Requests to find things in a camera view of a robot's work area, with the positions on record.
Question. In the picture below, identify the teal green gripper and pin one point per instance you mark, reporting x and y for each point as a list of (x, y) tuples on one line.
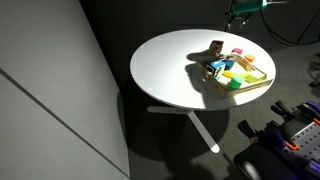
[(250, 5)]

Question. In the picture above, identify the pink block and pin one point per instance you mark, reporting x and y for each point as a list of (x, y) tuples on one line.
[(237, 51)]

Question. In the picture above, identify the orange block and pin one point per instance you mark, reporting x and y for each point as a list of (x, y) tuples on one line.
[(249, 58)]

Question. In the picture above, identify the blue and white plush cube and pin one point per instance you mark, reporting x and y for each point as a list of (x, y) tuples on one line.
[(216, 68)]

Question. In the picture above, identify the yellow block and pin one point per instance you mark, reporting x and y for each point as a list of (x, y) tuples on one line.
[(235, 74)]

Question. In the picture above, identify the yellow-green block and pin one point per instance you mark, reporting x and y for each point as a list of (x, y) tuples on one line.
[(255, 78)]

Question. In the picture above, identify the green block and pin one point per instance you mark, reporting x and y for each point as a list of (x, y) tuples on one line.
[(235, 82)]

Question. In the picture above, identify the wooden tray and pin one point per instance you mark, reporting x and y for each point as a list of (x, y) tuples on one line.
[(226, 91)]

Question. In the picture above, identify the clamp with orange grip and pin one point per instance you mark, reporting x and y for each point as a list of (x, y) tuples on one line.
[(310, 110)]

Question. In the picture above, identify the perforated metal breadboard plate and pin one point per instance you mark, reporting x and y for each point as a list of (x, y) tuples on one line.
[(306, 143)]

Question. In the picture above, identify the black cart top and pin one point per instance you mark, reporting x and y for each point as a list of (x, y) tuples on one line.
[(263, 166)]

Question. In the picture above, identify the white table pedestal base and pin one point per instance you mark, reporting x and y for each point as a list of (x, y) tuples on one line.
[(203, 133)]

